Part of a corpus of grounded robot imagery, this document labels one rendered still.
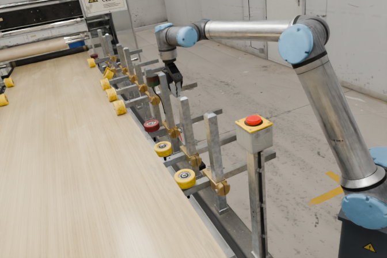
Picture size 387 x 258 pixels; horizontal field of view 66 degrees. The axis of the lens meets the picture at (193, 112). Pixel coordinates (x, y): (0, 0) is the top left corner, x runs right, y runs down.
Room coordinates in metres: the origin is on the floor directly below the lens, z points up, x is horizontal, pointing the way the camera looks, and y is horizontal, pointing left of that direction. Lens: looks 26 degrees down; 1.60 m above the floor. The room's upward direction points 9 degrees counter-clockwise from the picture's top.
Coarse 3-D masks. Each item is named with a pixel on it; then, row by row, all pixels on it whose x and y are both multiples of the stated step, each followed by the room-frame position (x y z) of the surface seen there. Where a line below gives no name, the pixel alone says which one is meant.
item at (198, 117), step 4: (216, 108) 1.53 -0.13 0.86; (220, 108) 1.52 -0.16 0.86; (204, 112) 1.50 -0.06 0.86; (216, 112) 1.50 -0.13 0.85; (220, 112) 1.51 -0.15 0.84; (192, 116) 1.47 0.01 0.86; (196, 116) 1.47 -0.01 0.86; (200, 116) 1.46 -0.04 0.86; (192, 120) 1.45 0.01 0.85; (196, 120) 1.45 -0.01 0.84; (200, 120) 1.46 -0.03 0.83; (176, 124) 1.41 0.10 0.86; (160, 128) 1.39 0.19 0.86; (164, 128) 1.39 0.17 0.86; (152, 132) 1.36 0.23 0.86; (156, 132) 1.37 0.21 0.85; (160, 132) 1.38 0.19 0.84; (164, 132) 1.38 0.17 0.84; (152, 136) 1.36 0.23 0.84
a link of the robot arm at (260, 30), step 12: (204, 24) 1.42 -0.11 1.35; (216, 24) 1.37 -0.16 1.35; (228, 24) 1.32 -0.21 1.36; (240, 24) 1.27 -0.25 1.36; (252, 24) 1.23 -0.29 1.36; (264, 24) 1.19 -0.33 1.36; (276, 24) 1.15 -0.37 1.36; (288, 24) 1.11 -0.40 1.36; (324, 24) 1.06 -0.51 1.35; (204, 36) 1.41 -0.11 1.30; (216, 36) 1.36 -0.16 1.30; (228, 36) 1.31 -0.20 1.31; (240, 36) 1.26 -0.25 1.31; (252, 36) 1.22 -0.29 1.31; (264, 36) 1.18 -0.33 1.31; (276, 36) 1.14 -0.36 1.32
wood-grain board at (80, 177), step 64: (64, 64) 3.00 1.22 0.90; (64, 128) 1.48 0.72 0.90; (128, 128) 1.37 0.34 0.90; (0, 192) 0.98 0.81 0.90; (64, 192) 0.92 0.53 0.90; (128, 192) 0.86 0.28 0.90; (0, 256) 0.65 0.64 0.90; (64, 256) 0.62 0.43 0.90; (128, 256) 0.58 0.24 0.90; (192, 256) 0.55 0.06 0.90
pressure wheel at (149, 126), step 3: (150, 120) 1.41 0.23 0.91; (153, 120) 1.40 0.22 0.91; (156, 120) 1.40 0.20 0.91; (144, 123) 1.39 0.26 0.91; (147, 123) 1.38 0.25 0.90; (150, 123) 1.37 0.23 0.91; (153, 123) 1.38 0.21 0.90; (156, 123) 1.36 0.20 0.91; (144, 126) 1.36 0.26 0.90; (147, 126) 1.35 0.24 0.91; (150, 126) 1.34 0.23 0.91; (153, 126) 1.34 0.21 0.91; (156, 126) 1.35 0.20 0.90; (159, 126) 1.37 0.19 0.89; (147, 129) 1.34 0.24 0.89; (150, 129) 1.34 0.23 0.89; (153, 129) 1.34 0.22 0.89; (156, 129) 1.35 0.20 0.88
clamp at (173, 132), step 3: (162, 123) 1.43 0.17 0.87; (165, 123) 1.42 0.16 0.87; (165, 126) 1.39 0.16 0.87; (168, 129) 1.35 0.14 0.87; (171, 129) 1.35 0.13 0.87; (174, 129) 1.34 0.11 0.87; (177, 129) 1.36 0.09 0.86; (168, 132) 1.35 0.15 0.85; (171, 132) 1.33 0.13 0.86; (174, 132) 1.34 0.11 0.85; (177, 132) 1.34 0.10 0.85; (168, 135) 1.36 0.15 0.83; (171, 135) 1.32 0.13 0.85; (174, 135) 1.33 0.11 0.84; (177, 135) 1.34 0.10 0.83
